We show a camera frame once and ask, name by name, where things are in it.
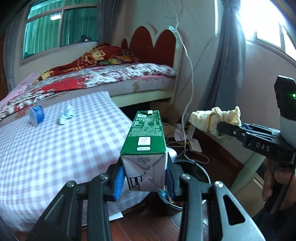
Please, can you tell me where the white router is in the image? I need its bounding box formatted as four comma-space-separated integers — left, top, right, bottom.
173, 122, 203, 153

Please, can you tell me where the cream cloth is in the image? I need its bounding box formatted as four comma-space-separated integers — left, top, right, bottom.
189, 106, 242, 138

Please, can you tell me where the red heart headboard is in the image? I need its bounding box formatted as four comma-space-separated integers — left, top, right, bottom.
120, 23, 186, 103

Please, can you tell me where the white hanging cable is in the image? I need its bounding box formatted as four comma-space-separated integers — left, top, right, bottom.
166, 0, 195, 140

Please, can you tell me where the black trash bucket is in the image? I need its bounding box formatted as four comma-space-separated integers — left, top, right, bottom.
158, 159, 211, 212

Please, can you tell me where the bed with floral mattress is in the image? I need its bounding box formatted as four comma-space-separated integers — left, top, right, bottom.
1, 63, 177, 120

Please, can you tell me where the light blue face mask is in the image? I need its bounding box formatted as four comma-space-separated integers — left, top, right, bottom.
59, 104, 74, 125

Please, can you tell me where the grey curtain by window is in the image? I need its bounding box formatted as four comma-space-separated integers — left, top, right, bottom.
96, 0, 123, 43

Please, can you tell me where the purple checkered tablecloth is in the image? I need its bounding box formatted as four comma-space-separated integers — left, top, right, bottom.
0, 90, 149, 232

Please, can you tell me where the brown wooden door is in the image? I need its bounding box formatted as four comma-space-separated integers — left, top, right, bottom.
0, 35, 8, 100

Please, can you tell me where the dark blue paper cup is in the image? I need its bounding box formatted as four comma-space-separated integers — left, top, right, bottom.
29, 105, 44, 126

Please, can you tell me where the pink sheet on bed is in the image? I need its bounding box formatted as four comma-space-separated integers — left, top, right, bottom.
0, 73, 41, 106

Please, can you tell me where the person's right hand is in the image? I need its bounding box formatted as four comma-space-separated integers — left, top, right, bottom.
262, 158, 295, 214

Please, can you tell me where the green white carton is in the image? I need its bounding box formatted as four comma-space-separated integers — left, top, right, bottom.
120, 110, 168, 192

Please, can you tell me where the red patterned blanket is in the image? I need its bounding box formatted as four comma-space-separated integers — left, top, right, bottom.
33, 43, 139, 84

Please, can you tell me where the grey curtain on right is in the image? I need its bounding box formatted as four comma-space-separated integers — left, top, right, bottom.
198, 1, 246, 110

